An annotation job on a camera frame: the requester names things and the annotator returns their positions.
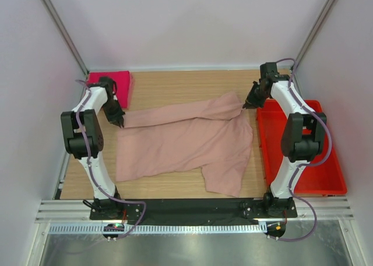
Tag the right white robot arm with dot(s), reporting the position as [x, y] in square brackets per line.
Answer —
[302, 139]

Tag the red plastic bin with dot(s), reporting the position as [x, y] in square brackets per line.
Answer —
[326, 179]

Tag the left aluminium frame post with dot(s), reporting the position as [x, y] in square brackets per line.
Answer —
[50, 8]

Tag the aluminium frame post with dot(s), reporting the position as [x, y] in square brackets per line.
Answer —
[316, 28]
[50, 8]

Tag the right aluminium frame post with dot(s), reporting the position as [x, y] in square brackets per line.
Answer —
[316, 28]

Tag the folded magenta t shirt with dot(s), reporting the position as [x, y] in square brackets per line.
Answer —
[125, 84]

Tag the aluminium rail profile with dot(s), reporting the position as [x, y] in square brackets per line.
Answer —
[62, 211]

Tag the dusty pink t shirt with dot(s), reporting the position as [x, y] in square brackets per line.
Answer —
[213, 135]

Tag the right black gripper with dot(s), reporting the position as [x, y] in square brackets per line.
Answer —
[251, 102]

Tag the white slotted cable duct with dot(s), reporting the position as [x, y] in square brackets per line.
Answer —
[154, 230]

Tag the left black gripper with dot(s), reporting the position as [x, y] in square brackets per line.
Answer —
[116, 119]

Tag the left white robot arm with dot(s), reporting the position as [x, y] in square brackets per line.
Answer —
[84, 140]

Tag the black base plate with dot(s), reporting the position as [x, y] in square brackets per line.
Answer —
[192, 211]

